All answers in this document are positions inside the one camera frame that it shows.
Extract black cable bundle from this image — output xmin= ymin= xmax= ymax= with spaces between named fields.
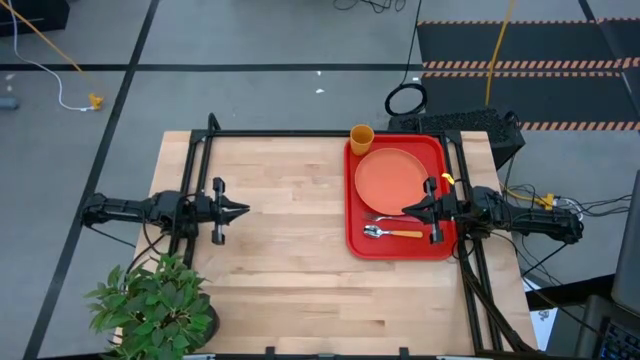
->
xmin=549 ymin=193 xmax=634 ymax=225

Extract orange plastic cup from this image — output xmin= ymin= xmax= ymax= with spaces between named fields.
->
xmin=349 ymin=124 xmax=376 ymax=157

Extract grey monitor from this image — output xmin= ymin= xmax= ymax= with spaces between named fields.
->
xmin=610 ymin=169 xmax=640 ymax=317

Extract yellow connector with cable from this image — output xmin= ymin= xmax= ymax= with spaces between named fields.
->
xmin=502 ymin=187 xmax=558 ymax=211

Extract red plastic tray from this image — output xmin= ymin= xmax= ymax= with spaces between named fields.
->
xmin=343 ymin=133 xmax=456 ymax=261

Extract yellow cable over striped mat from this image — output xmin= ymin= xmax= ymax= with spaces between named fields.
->
xmin=484 ymin=0 xmax=517 ymax=107

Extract green potted plant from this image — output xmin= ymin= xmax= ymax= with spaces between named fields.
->
xmin=84 ymin=252 xmax=222 ymax=360

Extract orange plastic plate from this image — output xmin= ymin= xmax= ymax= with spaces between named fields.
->
xmin=354 ymin=147 xmax=430 ymax=217

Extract yellow cable with yellow plug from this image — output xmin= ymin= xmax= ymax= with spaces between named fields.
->
xmin=0 ymin=0 xmax=106 ymax=111

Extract tangled black floor cables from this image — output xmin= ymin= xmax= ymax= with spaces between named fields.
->
xmin=333 ymin=0 xmax=407 ymax=14

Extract red-handled metal fork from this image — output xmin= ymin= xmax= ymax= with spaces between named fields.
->
xmin=363 ymin=211 xmax=421 ymax=224

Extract white floor cable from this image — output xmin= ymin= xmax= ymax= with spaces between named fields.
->
xmin=7 ymin=0 xmax=94 ymax=112

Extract black metal table frame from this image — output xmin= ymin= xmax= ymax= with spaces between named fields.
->
xmin=167 ymin=112 xmax=539 ymax=359

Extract white paper sheet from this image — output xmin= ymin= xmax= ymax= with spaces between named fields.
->
xmin=522 ymin=277 xmax=559 ymax=351

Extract black mat with hazard stripes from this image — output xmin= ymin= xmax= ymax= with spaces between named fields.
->
xmin=417 ymin=18 xmax=640 ymax=132

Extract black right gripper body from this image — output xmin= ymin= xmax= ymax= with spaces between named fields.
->
xmin=424 ymin=177 xmax=476 ymax=245

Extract black coiled cable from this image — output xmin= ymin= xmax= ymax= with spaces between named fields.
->
xmin=383 ymin=0 xmax=429 ymax=117

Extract orange-handled metal spoon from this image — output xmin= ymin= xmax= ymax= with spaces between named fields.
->
xmin=363 ymin=224 xmax=425 ymax=240

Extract black box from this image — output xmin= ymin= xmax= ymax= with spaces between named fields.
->
xmin=0 ymin=0 xmax=70 ymax=37

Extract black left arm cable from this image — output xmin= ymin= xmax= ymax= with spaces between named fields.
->
xmin=141 ymin=209 xmax=174 ymax=247

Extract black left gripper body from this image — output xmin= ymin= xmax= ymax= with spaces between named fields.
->
xmin=194 ymin=177 xmax=226 ymax=246

